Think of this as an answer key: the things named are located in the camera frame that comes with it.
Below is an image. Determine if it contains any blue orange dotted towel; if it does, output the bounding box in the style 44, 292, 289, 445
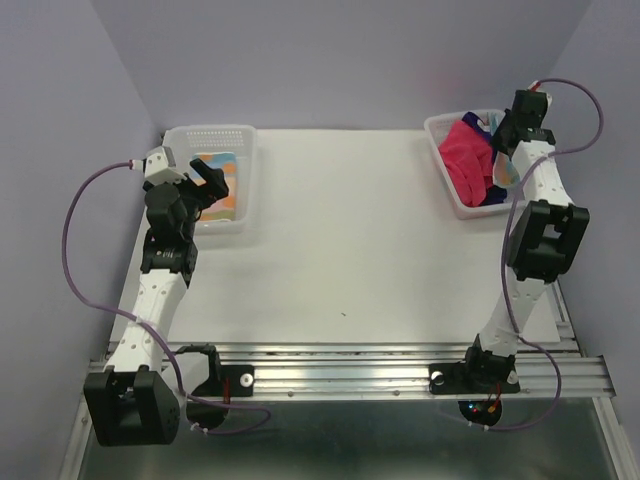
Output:
487, 111, 520, 189

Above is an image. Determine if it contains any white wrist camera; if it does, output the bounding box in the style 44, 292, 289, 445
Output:
528, 81, 553, 108
143, 146, 186, 186

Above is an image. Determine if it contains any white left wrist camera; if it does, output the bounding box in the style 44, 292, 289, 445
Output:
143, 146, 186, 186

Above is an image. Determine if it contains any purple towel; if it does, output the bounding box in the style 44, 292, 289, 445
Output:
462, 111, 508, 206

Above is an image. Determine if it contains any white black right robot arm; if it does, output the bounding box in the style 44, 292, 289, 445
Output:
456, 86, 590, 394

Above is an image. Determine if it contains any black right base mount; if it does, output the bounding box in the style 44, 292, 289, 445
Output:
428, 362, 521, 428

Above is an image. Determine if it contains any pink towel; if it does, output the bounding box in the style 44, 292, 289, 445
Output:
438, 118, 493, 208

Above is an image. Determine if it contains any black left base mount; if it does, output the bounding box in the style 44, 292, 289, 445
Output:
186, 365, 255, 431

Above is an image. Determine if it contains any white perforated basket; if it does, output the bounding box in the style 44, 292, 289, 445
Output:
424, 109, 512, 220
149, 123, 260, 236

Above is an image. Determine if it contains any white perforated left basket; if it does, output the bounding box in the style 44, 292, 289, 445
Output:
149, 123, 260, 236

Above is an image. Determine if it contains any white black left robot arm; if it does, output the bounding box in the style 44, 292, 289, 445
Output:
83, 158, 229, 447

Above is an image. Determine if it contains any orange polka dot towel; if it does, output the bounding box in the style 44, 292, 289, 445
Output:
190, 151, 238, 223

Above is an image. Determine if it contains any white perforated right basket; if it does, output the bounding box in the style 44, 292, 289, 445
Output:
424, 109, 512, 220

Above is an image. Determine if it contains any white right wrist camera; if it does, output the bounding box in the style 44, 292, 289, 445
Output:
528, 81, 553, 108

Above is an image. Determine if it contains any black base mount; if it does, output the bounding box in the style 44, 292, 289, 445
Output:
186, 365, 255, 431
428, 362, 521, 428

